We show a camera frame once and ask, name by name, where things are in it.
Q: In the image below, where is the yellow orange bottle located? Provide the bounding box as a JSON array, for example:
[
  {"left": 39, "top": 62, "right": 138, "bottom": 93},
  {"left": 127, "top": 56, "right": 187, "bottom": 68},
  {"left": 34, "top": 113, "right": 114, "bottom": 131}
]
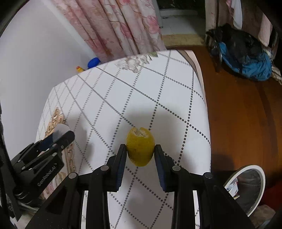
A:
[{"left": 76, "top": 66, "right": 85, "bottom": 73}]

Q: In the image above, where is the yellow lemon peel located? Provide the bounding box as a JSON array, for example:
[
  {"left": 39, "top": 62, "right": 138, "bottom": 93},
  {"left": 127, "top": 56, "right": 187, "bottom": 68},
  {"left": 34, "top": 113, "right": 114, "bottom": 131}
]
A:
[{"left": 126, "top": 127, "right": 155, "bottom": 167}]

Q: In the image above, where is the gold ornate oval mirror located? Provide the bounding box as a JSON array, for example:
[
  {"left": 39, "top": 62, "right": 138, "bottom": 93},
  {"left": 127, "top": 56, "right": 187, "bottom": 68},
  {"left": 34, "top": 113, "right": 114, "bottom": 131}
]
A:
[{"left": 42, "top": 107, "right": 76, "bottom": 199}]

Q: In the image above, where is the hanging clothes rack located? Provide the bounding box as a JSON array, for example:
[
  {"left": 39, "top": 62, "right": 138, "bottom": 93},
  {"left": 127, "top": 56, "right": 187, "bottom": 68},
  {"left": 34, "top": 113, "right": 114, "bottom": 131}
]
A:
[{"left": 205, "top": 1, "right": 281, "bottom": 83}]

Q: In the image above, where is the white checked tablecloth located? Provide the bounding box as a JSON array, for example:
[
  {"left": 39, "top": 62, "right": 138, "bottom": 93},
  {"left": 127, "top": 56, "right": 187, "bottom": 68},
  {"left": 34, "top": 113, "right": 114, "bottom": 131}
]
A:
[{"left": 36, "top": 50, "right": 211, "bottom": 197}]

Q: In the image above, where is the blue and black clothes pile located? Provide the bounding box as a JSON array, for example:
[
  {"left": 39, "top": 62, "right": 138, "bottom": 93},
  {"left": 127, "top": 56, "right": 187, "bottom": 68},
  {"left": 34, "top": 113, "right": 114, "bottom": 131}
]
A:
[{"left": 206, "top": 23, "right": 271, "bottom": 81}]

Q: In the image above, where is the pink floral curtain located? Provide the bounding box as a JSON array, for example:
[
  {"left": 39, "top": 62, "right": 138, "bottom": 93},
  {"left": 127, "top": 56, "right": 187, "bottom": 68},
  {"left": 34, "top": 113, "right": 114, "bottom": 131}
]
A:
[{"left": 53, "top": 0, "right": 166, "bottom": 63}]

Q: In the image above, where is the white round trash bin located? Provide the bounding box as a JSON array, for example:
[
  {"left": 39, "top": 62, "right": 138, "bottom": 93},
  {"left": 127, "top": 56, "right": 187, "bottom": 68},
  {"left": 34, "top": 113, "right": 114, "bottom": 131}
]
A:
[{"left": 221, "top": 165, "right": 266, "bottom": 216}]

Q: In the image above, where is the clear plastic lid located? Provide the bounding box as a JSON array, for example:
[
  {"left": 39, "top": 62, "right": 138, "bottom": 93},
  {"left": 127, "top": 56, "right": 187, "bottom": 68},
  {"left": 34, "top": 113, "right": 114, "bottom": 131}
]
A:
[{"left": 52, "top": 123, "right": 70, "bottom": 142}]

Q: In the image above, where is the blue bottle cap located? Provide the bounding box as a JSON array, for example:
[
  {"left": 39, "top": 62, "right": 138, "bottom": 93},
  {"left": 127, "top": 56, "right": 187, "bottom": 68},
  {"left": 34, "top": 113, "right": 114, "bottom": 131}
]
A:
[{"left": 87, "top": 57, "right": 100, "bottom": 69}]

